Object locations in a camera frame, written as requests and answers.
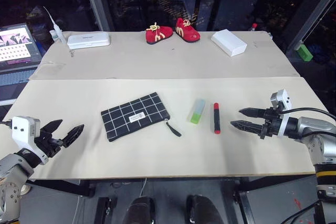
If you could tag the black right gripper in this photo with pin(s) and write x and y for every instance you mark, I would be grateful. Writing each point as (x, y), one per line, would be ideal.
(271, 124)

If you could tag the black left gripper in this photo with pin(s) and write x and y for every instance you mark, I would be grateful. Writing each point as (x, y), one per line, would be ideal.
(48, 145)

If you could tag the green translucent eraser case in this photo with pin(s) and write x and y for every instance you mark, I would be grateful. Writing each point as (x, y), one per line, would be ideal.
(197, 112)

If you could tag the black grid pencil pouch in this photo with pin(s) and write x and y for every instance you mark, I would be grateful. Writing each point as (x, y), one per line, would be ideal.
(134, 115)

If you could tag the white flat hard case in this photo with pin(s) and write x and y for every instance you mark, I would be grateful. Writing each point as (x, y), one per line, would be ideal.
(88, 40)

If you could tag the laptop with colourful screen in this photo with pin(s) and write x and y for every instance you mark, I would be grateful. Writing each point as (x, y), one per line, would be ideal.
(15, 48)

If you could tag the red and black marker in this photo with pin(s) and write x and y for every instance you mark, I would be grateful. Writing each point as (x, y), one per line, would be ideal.
(216, 119)

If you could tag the small metal clip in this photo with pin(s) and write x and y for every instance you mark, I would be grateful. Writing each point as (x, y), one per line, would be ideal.
(71, 53)

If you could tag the white rectangular box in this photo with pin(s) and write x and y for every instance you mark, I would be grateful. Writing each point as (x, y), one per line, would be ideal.
(229, 42)

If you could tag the green block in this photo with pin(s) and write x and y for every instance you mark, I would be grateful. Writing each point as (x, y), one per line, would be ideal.
(304, 52)

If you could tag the red-capped bottle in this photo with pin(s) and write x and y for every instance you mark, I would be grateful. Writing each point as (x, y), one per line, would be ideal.
(253, 27)

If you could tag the white nozzle squeeze bottle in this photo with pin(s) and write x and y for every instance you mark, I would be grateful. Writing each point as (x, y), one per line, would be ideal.
(58, 31)

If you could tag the red shoe with yellow laces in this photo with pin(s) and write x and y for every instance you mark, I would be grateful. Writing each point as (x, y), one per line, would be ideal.
(160, 33)
(187, 31)

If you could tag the dark rounded shape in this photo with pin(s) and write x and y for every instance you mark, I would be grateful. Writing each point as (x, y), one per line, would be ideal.
(140, 211)

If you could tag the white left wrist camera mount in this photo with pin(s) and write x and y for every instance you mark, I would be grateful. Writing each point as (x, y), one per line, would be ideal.
(22, 129)

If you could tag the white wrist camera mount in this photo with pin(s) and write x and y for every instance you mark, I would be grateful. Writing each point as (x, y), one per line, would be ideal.
(22, 129)
(284, 98)

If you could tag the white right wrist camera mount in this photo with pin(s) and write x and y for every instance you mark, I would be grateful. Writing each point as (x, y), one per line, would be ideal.
(284, 98)

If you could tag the black metal table frame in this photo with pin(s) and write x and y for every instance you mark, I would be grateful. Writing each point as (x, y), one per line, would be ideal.
(65, 187)

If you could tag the aluminium frame post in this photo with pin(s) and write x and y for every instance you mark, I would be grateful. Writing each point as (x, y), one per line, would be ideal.
(95, 1)

